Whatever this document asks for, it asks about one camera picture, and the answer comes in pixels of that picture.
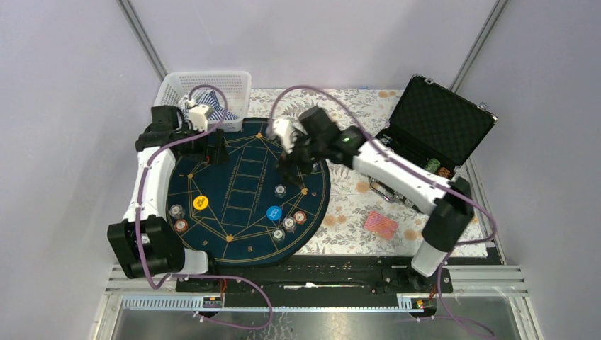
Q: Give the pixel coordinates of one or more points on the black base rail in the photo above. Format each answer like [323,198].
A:
[308,281]

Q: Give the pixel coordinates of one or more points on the yellow big blind button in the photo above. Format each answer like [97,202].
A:
[200,202]

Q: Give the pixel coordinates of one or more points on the white plastic basket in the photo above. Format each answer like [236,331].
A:
[232,87]

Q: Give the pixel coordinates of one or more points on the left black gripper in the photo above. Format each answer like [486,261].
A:
[216,154]

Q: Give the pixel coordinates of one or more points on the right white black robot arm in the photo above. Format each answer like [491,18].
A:
[444,202]

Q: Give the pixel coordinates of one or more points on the floral tablecloth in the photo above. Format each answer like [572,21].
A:
[353,196]

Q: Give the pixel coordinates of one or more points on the blue striped cloth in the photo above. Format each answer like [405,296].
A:
[210,98]

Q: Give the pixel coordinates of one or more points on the blue small blind button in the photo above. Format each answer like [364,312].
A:
[274,213]

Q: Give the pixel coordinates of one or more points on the red playing card deck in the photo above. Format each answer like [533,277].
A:
[380,225]

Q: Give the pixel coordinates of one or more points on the orange black chip row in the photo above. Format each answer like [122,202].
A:
[444,172]

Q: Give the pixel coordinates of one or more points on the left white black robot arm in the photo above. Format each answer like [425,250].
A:
[144,242]

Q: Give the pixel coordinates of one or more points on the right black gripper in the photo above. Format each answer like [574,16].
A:
[287,162]

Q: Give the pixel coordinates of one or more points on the red white chip stack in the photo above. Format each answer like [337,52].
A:
[300,217]

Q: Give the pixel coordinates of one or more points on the blue ten chip stack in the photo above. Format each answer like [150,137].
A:
[289,224]

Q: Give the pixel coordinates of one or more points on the black aluminium chip case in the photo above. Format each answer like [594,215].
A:
[428,122]

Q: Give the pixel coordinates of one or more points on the fifty chip stack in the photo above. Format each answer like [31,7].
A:
[278,235]
[280,191]

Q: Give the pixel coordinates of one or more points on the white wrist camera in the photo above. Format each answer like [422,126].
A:
[198,115]
[283,131]

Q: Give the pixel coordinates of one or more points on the green chip row in case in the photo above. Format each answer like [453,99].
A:
[432,165]

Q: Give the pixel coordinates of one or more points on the round dark poker mat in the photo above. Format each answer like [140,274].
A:
[234,230]

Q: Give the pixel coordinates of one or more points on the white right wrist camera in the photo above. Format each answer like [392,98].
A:
[283,131]

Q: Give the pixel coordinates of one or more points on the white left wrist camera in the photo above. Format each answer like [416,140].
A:
[198,115]

